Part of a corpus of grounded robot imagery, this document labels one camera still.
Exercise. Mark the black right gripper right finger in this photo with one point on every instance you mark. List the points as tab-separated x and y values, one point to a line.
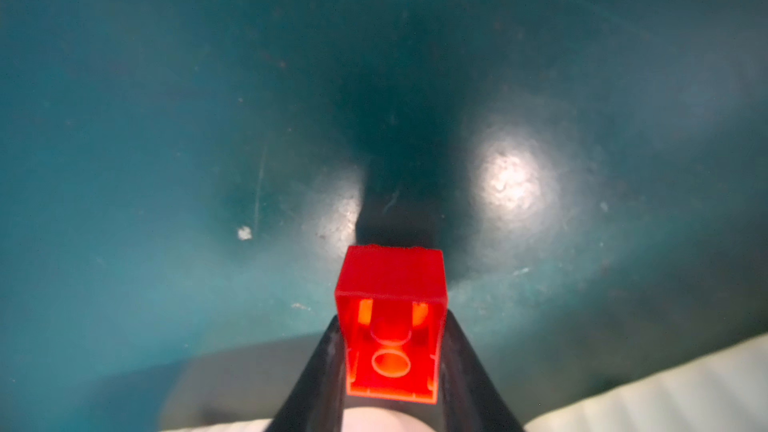
470	401

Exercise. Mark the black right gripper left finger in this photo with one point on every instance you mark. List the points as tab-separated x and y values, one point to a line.
316	402

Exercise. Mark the red lego brick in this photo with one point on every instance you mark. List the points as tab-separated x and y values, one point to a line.
391	305

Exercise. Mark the white tray middle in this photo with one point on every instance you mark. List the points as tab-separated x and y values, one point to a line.
722	391

